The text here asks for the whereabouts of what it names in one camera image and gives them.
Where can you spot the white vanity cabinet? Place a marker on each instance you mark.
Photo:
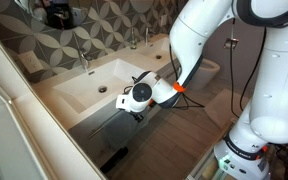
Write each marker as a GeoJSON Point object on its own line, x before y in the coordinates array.
{"type": "Point", "coordinates": [80, 131]}

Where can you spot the white rectangular sink basin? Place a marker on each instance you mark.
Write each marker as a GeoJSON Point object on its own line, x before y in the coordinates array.
{"type": "Point", "coordinates": [154, 50]}
{"type": "Point", "coordinates": [84, 90]}

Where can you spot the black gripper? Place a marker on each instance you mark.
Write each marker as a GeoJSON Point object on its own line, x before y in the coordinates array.
{"type": "Point", "coordinates": [137, 117]}

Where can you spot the clear glass bottle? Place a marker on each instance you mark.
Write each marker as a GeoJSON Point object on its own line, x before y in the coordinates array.
{"type": "Point", "coordinates": [133, 41]}

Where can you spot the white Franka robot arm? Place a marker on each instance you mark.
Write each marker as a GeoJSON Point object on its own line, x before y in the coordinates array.
{"type": "Point", "coordinates": [277, 83]}

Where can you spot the white toilet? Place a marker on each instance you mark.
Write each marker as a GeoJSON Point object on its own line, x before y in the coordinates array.
{"type": "Point", "coordinates": [207, 71]}

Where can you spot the chrome toilet paper holder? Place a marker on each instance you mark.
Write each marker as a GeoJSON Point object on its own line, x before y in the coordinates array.
{"type": "Point", "coordinates": [230, 44]}

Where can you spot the beige bath mat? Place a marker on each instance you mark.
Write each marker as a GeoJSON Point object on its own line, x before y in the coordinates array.
{"type": "Point", "coordinates": [220, 108]}

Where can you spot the round wall mirror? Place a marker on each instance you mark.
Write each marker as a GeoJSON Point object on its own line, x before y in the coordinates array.
{"type": "Point", "coordinates": [57, 15]}

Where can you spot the robot mounting cart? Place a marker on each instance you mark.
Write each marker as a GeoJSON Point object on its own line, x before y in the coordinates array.
{"type": "Point", "coordinates": [205, 170]}

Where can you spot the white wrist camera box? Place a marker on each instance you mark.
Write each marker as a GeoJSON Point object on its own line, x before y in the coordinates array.
{"type": "Point", "coordinates": [122, 102]}

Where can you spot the chrome faucet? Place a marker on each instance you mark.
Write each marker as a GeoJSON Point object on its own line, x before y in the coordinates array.
{"type": "Point", "coordinates": [84, 61]}
{"type": "Point", "coordinates": [147, 36]}

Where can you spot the black bathroom scale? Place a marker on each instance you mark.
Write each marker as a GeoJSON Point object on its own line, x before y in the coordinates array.
{"type": "Point", "coordinates": [114, 160]}

